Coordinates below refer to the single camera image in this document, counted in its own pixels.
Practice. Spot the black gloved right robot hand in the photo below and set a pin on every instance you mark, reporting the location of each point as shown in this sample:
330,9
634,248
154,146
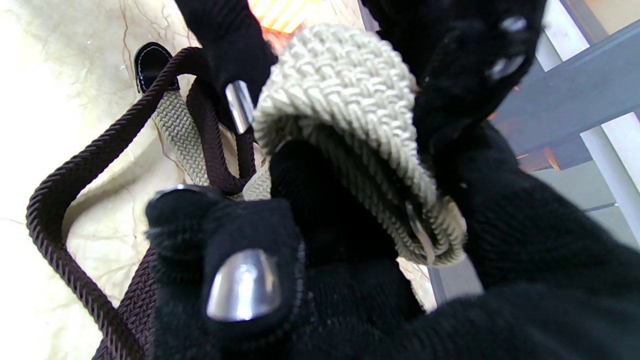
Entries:
525,300

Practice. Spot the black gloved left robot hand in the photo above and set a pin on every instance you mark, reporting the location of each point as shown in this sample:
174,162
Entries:
450,60

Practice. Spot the beige woven belt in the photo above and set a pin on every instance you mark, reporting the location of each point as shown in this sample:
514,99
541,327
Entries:
345,85

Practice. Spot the dark brown woven belt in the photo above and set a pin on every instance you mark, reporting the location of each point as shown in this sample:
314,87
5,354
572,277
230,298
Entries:
50,200

